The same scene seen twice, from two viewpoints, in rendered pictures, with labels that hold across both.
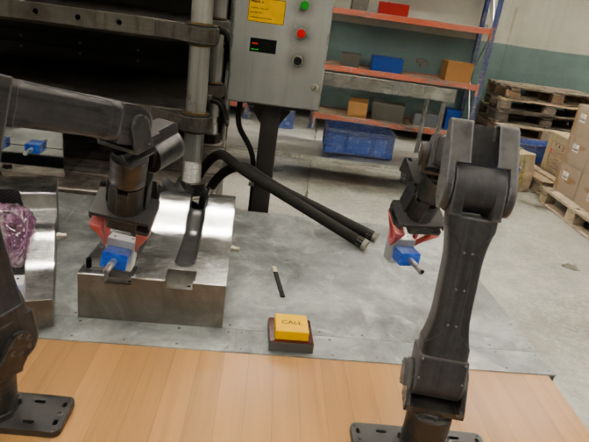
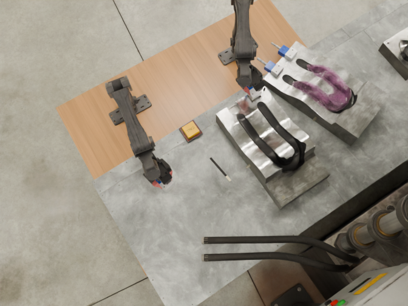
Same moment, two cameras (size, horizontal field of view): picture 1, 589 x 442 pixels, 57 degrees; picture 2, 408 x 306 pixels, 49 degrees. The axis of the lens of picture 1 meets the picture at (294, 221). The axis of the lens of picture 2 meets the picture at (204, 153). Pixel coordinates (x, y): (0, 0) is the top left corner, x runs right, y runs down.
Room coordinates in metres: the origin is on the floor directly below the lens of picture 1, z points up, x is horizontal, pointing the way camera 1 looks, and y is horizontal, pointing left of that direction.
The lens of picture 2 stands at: (1.57, -0.25, 2.73)
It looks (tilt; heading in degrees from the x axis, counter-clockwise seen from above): 72 degrees down; 158
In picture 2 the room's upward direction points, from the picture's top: 5 degrees counter-clockwise
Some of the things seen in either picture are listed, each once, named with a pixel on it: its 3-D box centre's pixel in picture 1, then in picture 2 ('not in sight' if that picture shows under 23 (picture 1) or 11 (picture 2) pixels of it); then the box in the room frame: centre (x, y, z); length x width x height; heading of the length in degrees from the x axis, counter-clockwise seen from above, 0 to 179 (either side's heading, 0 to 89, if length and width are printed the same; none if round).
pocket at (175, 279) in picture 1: (180, 284); (234, 109); (0.88, 0.19, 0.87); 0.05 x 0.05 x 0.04; 7
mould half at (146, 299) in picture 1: (172, 235); (272, 144); (1.10, 0.26, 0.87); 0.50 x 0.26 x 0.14; 7
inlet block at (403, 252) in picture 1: (408, 258); (159, 176); (1.02, -0.24, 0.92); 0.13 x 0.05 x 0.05; 15
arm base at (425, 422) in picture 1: (425, 428); (129, 106); (0.63, -0.23, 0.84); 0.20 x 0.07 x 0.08; 94
